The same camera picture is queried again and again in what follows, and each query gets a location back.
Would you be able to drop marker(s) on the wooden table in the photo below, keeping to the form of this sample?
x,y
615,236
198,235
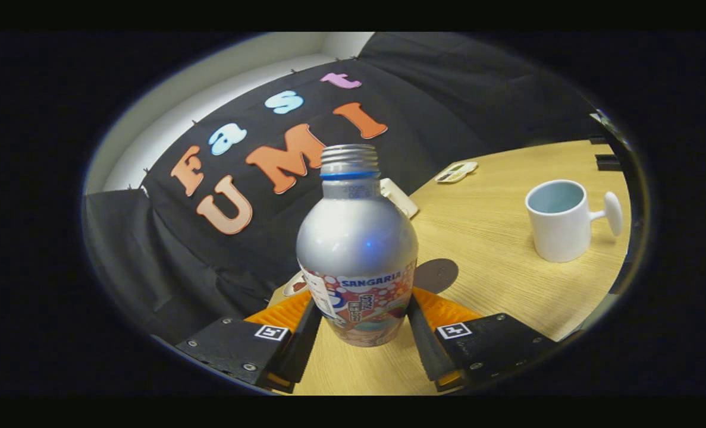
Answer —
x,y
495,285

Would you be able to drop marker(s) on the dark brown round coaster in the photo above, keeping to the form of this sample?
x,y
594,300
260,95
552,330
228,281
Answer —
x,y
439,274

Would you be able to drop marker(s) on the black backdrop cloth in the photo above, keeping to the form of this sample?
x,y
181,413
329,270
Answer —
x,y
436,89

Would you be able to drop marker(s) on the brown food pieces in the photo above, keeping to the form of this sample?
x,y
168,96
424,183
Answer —
x,y
299,286

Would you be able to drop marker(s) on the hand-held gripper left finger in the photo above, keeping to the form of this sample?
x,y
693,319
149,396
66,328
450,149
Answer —
x,y
305,345

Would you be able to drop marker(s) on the white round plate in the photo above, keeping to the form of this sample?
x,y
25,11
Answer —
x,y
290,288

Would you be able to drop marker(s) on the small white tray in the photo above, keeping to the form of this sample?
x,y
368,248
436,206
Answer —
x,y
457,172

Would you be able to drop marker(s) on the white toaster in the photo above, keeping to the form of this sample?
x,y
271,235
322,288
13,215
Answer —
x,y
397,199

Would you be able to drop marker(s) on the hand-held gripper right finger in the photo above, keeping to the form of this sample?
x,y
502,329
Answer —
x,y
424,345

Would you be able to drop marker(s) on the silver bottle with colourful label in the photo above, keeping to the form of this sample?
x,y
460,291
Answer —
x,y
355,238

